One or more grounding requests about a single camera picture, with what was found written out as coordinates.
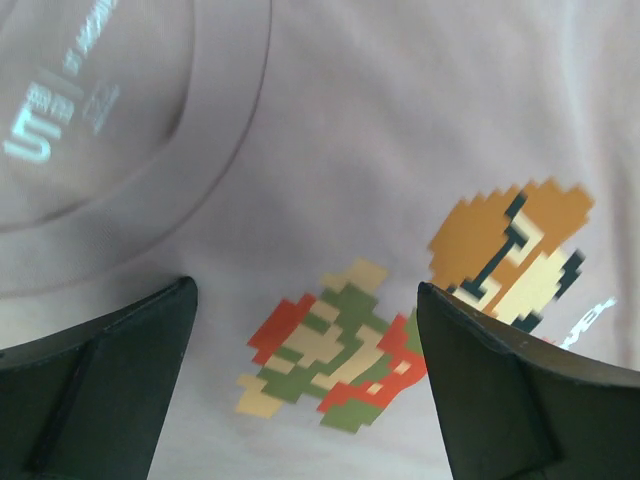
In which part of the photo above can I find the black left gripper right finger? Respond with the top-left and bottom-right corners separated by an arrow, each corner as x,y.
417,283 -> 639,480

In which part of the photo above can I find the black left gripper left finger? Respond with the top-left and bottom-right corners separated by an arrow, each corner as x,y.
1,277 -> 198,480

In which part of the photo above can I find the dusty pink printed t-shirt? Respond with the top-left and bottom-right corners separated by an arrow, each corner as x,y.
1,1 -> 639,479

